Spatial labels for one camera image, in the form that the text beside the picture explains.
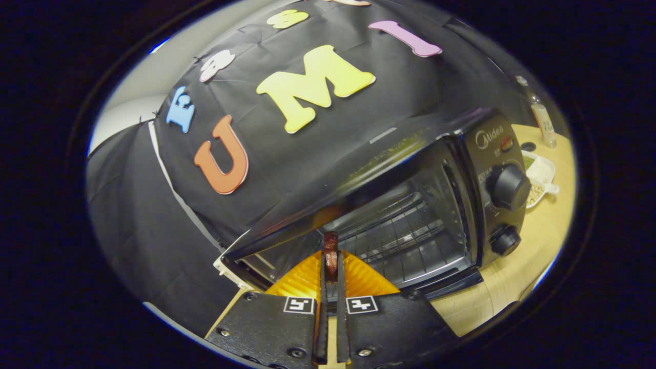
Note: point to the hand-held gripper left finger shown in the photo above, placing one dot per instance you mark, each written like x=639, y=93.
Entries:
x=321, y=318

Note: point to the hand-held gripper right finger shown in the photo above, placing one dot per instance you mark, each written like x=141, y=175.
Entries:
x=342, y=318

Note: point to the reddish brown meat piece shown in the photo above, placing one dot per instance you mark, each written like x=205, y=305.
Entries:
x=330, y=246

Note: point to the black toaster oven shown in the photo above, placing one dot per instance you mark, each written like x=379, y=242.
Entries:
x=507, y=154

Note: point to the white bread toaster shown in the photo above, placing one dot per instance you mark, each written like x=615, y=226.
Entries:
x=223, y=270

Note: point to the black backdrop cloth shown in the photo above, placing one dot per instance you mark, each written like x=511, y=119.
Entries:
x=154, y=205

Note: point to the white divided dish with grains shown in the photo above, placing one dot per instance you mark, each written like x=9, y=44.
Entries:
x=543, y=169

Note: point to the small black disc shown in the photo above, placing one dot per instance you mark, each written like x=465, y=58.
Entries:
x=528, y=146

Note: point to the clear glass bottle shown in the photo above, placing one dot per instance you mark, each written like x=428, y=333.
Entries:
x=543, y=120

